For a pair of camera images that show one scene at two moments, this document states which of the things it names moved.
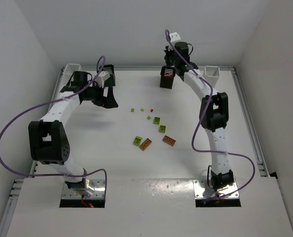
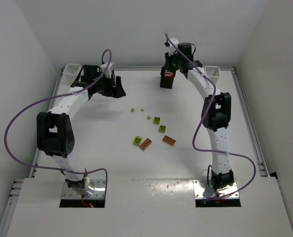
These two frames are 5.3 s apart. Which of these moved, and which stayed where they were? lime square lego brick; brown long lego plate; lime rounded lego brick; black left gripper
Moved: black left gripper
Stayed: lime rounded lego brick; lime square lego brick; brown long lego plate
